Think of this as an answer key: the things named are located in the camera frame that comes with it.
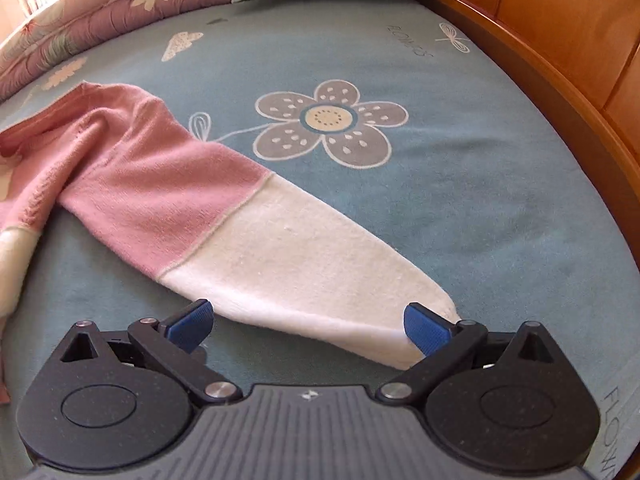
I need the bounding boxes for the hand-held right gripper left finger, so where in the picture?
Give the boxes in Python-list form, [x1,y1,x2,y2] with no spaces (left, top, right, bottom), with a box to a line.
[60,298,241,406]

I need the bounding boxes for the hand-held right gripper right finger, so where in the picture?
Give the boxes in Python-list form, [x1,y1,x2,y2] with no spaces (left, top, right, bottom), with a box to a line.
[376,302,557,406]

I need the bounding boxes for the pink and white knit sweater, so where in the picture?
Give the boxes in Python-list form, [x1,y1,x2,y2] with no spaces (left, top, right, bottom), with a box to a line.
[0,81,458,405]

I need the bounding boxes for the blue floral bed sheet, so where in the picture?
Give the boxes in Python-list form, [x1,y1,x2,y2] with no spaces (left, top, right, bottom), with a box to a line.
[0,0,640,480]

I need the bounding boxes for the folded pink floral quilt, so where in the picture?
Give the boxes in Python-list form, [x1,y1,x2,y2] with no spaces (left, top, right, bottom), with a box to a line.
[0,0,251,101]

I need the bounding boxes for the wooden bed headboard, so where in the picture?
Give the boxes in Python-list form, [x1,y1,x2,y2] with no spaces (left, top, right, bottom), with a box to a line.
[420,0,640,291]

